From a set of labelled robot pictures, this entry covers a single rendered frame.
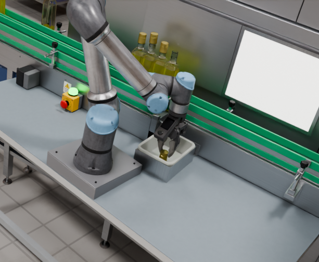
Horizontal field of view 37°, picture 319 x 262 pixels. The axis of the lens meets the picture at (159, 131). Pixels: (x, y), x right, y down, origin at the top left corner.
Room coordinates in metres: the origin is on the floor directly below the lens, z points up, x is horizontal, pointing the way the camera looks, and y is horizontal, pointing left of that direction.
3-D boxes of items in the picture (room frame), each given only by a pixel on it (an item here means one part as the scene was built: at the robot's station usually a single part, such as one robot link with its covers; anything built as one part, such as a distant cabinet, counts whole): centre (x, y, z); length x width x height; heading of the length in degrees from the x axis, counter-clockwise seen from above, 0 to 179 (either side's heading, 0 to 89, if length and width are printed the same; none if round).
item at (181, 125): (1.68, -0.06, 0.97); 0.09 x 0.08 x 0.12; 153
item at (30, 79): (2.08, 0.69, 0.79); 0.08 x 0.08 x 0.08; 65
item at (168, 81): (1.65, 0.05, 1.12); 0.11 x 0.11 x 0.08; 7
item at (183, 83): (1.67, -0.05, 1.13); 0.09 x 0.08 x 0.11; 97
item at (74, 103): (1.96, 0.43, 0.79); 0.07 x 0.07 x 0.07; 65
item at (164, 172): (1.72, -0.06, 0.79); 0.27 x 0.17 x 0.08; 155
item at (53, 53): (2.05, 0.58, 0.94); 0.07 x 0.04 x 0.13; 155
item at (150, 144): (1.70, -0.05, 0.80); 0.22 x 0.17 x 0.09; 155
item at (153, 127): (1.85, 0.01, 0.85); 0.09 x 0.04 x 0.07; 155
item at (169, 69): (1.97, 0.01, 0.99); 0.06 x 0.06 x 0.21; 64
